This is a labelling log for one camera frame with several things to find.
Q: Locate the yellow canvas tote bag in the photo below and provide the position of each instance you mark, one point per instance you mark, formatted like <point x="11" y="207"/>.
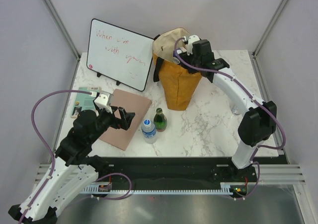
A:
<point x="178" y="83"/>

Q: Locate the pink notebook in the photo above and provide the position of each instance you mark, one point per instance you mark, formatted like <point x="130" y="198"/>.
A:
<point x="136" y="107"/>

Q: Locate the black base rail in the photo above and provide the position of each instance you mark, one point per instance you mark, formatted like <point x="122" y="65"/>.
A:
<point x="171" y="172"/>

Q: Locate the teal booklet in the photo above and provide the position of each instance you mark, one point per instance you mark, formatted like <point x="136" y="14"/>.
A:
<point x="84" y="101"/>

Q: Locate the white cable duct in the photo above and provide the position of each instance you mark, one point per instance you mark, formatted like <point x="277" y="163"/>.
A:
<point x="98" y="189"/>

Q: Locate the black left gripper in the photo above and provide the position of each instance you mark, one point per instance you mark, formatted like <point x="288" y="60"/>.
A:
<point x="125" y="116"/>

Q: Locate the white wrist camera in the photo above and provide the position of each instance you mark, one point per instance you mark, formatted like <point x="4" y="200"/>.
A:
<point x="189" y="41"/>
<point x="102" y="101"/>

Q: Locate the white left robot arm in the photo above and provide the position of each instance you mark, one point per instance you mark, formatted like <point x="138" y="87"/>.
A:
<point x="72" y="169"/>

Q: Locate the left clear water bottle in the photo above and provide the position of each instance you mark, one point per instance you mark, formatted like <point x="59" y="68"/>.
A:
<point x="149" y="131"/>

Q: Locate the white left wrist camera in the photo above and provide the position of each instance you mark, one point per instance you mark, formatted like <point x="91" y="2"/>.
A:
<point x="102" y="101"/>

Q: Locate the small whiteboard with writing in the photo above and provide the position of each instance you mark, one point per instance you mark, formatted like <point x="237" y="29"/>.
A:
<point x="119" y="54"/>

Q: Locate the silver blue drink can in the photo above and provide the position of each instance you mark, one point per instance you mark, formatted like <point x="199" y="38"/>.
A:
<point x="235" y="110"/>

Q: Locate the blue white drink carton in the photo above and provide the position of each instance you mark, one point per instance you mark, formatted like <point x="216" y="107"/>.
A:
<point x="179" y="51"/>

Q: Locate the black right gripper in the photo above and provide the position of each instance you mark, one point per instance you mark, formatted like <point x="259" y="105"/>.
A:
<point x="185" y="56"/>

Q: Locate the green glass bottle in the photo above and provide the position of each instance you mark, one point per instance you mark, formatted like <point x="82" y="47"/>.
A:
<point x="160" y="120"/>

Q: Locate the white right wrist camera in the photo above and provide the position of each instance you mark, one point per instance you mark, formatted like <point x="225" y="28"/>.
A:
<point x="189" y="41"/>

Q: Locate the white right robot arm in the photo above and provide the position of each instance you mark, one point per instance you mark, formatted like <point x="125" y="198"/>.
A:
<point x="258" y="117"/>

